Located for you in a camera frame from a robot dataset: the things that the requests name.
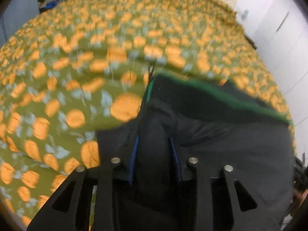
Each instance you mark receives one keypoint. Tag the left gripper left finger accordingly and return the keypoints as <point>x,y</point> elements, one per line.
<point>87,199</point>

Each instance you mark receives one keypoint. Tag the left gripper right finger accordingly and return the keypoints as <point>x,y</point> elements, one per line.
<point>227,184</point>

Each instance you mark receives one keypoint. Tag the black puffer jacket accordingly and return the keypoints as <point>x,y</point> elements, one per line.
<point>189,112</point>

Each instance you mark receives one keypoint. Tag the green orange floral duvet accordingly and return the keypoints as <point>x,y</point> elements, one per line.
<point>83,65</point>

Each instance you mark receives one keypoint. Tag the dark nightstand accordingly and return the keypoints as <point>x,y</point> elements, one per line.
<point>251,42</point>

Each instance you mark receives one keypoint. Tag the white wardrobe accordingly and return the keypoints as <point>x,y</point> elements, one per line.
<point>281,40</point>

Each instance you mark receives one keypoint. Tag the blue curtain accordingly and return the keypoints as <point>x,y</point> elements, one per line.
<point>17,13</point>

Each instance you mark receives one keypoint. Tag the wall socket with plug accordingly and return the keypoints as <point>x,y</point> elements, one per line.
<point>244,14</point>

